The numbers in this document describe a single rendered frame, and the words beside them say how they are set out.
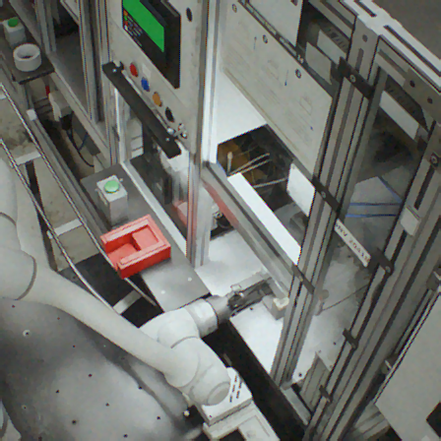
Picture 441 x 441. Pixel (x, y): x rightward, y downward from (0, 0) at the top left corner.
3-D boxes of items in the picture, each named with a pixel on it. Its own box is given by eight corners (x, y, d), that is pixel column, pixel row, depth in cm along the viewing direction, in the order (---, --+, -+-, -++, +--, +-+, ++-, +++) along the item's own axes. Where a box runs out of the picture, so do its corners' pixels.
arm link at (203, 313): (201, 328, 176) (221, 317, 178) (181, 300, 180) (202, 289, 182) (199, 345, 183) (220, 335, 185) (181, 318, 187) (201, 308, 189)
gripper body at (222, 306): (217, 332, 185) (247, 316, 188) (219, 316, 178) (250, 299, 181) (202, 310, 189) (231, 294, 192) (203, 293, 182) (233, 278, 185)
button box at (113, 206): (98, 208, 213) (95, 182, 204) (122, 197, 216) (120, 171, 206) (110, 226, 209) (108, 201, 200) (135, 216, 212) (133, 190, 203)
